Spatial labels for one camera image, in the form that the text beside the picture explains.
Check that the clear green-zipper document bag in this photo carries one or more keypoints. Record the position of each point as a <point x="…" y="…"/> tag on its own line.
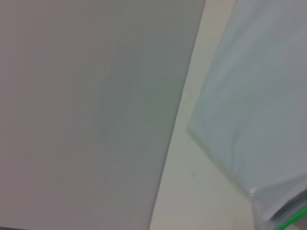
<point x="251" y="95"/>

